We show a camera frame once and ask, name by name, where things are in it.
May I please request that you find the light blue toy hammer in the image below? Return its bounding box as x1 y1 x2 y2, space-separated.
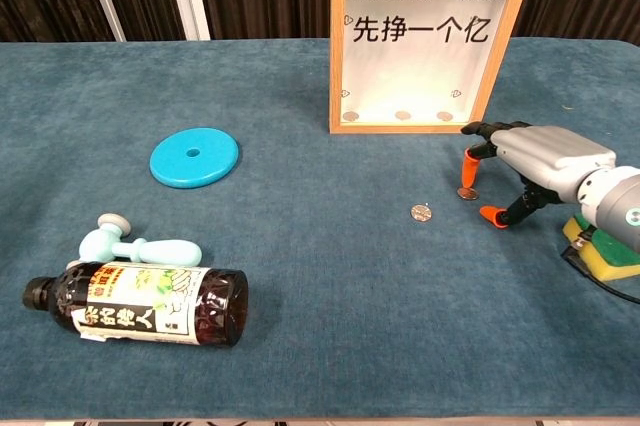
67 213 203 270

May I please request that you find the green yellow sponge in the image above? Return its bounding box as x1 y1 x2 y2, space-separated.
562 213 640 282

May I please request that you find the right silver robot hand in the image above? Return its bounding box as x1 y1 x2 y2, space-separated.
459 120 618 231

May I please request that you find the wooden coin box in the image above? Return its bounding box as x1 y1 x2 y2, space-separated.
328 0 534 136

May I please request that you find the blue disc with hole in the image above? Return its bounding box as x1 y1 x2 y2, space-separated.
149 127 241 190

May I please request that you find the brown tea bottle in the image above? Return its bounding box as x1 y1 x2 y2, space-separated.
21 264 250 350

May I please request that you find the teal table cloth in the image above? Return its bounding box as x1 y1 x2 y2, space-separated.
0 36 640 420

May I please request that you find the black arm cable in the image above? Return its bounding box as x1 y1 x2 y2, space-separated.
561 239 640 305

